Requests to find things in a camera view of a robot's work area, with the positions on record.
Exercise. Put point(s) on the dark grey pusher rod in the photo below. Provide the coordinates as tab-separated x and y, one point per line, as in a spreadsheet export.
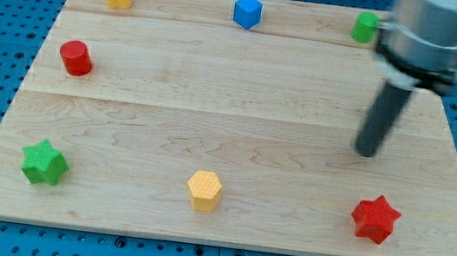
381	117

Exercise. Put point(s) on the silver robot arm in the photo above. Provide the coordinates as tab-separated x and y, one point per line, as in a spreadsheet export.
417	46

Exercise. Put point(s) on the green cylinder block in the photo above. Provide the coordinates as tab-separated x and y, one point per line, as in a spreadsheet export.
365	27

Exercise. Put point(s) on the red star block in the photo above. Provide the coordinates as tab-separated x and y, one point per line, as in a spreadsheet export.
375	219

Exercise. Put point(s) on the blue cube block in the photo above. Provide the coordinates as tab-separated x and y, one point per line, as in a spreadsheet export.
247	13

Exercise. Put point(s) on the yellow hexagon block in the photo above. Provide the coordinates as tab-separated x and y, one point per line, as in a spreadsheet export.
204	191

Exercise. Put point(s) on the wooden board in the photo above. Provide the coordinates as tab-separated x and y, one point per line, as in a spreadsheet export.
177	87

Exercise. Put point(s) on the red cylinder block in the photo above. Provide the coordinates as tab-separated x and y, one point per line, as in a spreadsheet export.
75	57

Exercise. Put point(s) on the green star block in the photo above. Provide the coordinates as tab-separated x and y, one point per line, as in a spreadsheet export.
43	164

